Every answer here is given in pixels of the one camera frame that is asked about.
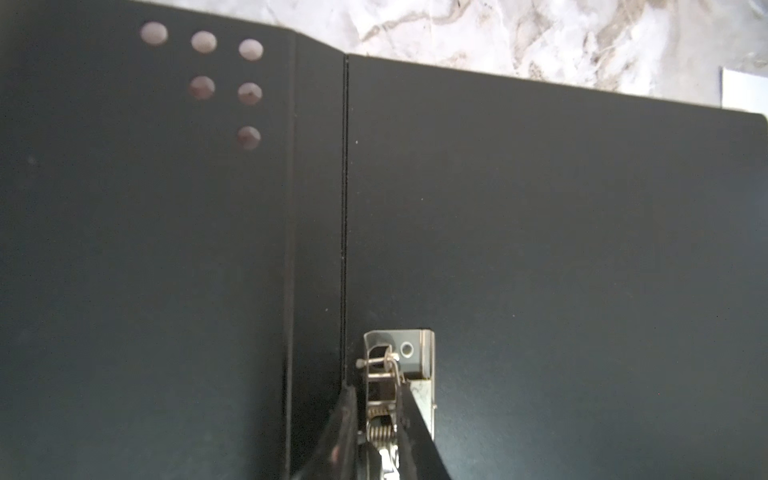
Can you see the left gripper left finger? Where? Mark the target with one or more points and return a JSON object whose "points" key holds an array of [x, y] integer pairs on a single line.
{"points": [[335, 454]]}

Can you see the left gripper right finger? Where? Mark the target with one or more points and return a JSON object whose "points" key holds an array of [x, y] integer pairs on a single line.
{"points": [[419, 458]]}

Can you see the orange folder black inside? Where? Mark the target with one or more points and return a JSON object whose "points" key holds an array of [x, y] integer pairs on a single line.
{"points": [[209, 227]]}

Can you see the white text sheet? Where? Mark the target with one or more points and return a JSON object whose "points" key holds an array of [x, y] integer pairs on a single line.
{"points": [[744, 92]]}

